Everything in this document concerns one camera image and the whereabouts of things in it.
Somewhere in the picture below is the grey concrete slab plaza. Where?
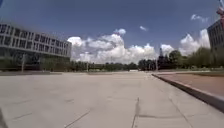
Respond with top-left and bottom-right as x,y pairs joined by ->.
0,70 -> 224,128

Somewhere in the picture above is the row of trees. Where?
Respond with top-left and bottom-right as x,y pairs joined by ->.
43,46 -> 224,72

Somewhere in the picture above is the large pale windowed building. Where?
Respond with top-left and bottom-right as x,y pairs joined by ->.
0,21 -> 73,72

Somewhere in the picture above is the dark stone kerb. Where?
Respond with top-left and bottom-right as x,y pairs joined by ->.
151,73 -> 224,113

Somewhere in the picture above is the reddish paved area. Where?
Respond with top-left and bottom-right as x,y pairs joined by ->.
156,72 -> 224,98

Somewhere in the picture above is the grass strip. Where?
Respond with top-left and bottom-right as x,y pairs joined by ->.
186,69 -> 224,78

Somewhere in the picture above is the dark tall building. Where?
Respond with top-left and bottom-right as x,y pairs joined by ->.
206,18 -> 224,52

